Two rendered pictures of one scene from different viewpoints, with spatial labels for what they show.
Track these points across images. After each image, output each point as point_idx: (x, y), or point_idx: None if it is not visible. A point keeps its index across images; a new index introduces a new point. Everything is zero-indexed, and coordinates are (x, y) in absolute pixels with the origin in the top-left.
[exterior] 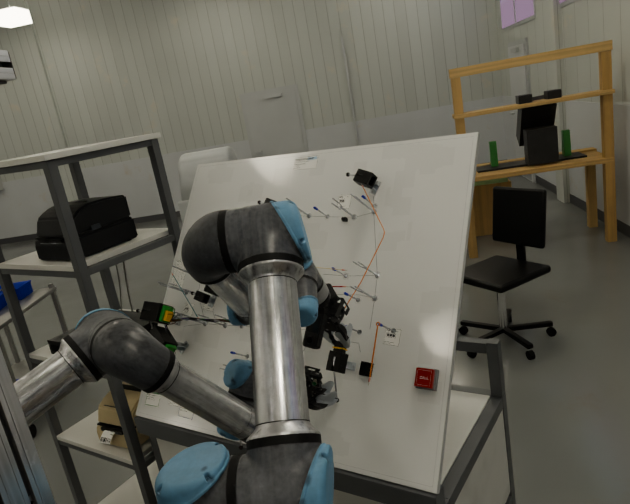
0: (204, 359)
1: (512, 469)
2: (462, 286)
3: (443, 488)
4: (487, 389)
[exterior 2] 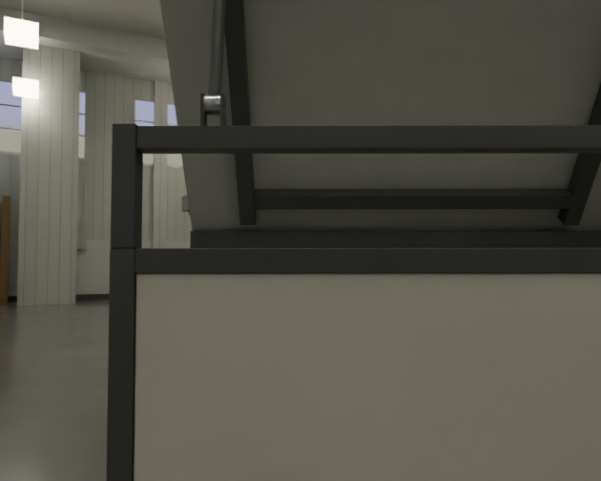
0: None
1: (107, 449)
2: (163, 23)
3: (190, 234)
4: (149, 248)
